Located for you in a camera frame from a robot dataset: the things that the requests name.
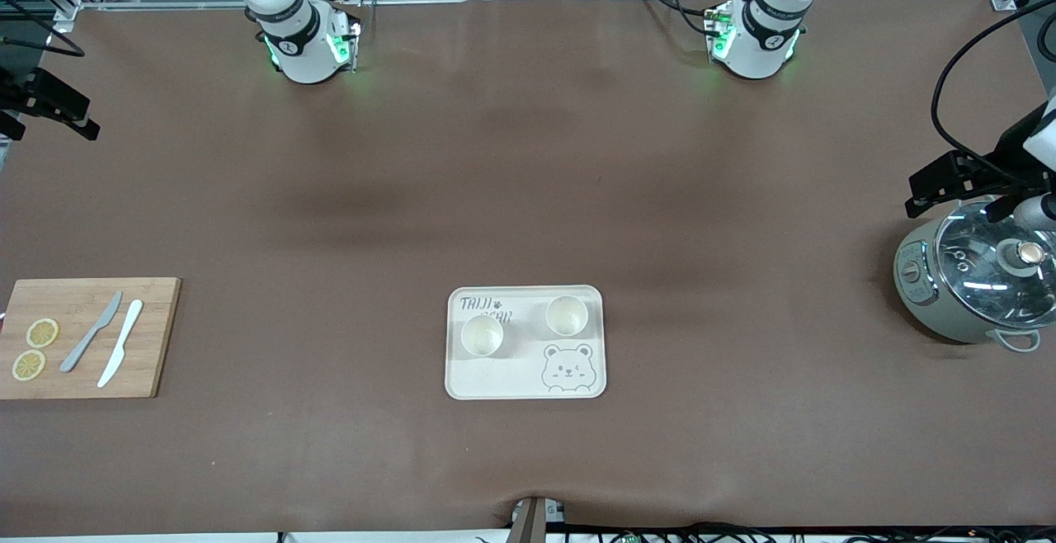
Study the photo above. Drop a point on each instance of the brown table cover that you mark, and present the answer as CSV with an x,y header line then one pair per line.
x,y
528,155

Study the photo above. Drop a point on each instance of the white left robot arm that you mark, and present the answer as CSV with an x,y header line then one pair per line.
x,y
763,48

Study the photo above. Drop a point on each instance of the grey pot glass lid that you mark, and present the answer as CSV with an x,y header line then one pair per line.
x,y
924,304

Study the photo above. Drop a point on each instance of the wooden cutting board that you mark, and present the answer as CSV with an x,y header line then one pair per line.
x,y
157,345

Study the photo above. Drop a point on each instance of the white cup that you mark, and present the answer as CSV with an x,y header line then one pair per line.
x,y
482,335
567,316

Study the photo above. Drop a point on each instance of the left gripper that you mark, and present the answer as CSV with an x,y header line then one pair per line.
x,y
1008,151

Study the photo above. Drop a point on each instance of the lemon slice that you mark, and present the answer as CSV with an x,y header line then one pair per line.
x,y
42,332
29,365

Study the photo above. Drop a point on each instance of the grey plastic knife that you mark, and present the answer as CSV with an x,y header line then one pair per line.
x,y
107,310

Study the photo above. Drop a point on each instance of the cream bear print tray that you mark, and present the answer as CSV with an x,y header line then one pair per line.
x,y
511,378

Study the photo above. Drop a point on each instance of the grey table edge bracket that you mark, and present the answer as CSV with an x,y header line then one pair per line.
x,y
532,520

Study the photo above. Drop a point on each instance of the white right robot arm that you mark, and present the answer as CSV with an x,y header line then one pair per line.
x,y
301,40

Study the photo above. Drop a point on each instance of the white plastic knife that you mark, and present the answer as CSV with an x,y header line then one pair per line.
x,y
129,320

